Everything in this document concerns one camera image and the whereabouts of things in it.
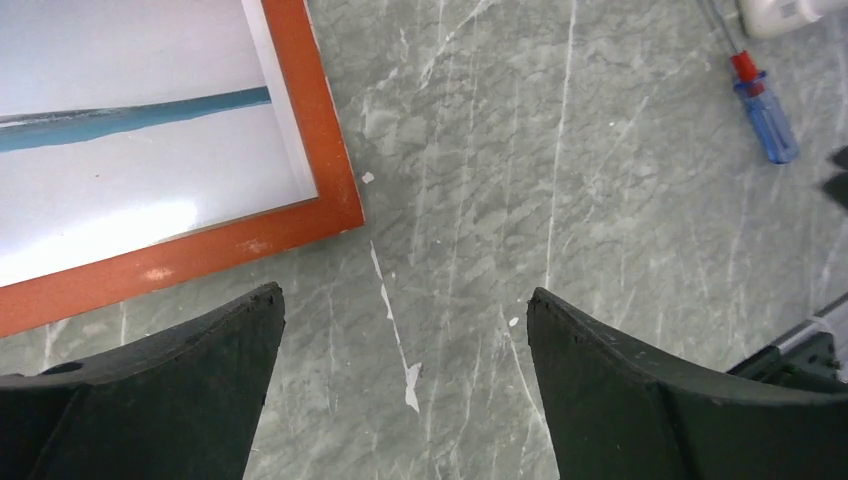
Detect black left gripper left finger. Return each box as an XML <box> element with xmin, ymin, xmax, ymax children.
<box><xmin>1</xmin><ymin>282</ymin><xmax>285</xmax><ymax>479</ymax></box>

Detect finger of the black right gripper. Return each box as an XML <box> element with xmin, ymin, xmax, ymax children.
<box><xmin>821</xmin><ymin>146</ymin><xmax>848</xmax><ymax>210</ymax></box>

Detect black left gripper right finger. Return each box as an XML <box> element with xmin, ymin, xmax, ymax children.
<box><xmin>527</xmin><ymin>288</ymin><xmax>847</xmax><ymax>479</ymax></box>

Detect blue red screwdriver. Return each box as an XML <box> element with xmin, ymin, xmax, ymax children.
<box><xmin>698</xmin><ymin>1</ymin><xmax>800</xmax><ymax>165</ymax></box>

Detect orange wooden picture frame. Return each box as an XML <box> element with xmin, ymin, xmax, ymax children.
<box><xmin>1</xmin><ymin>1</ymin><xmax>365</xmax><ymax>336</ymax></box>

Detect landscape photo print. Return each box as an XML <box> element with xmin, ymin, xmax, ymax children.
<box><xmin>1</xmin><ymin>0</ymin><xmax>317</xmax><ymax>285</ymax></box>

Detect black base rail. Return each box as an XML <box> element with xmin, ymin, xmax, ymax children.
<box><xmin>728</xmin><ymin>295</ymin><xmax>847</xmax><ymax>394</ymax></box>

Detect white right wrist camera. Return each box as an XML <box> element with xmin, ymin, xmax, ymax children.
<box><xmin>738</xmin><ymin>0</ymin><xmax>847</xmax><ymax>40</ymax></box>

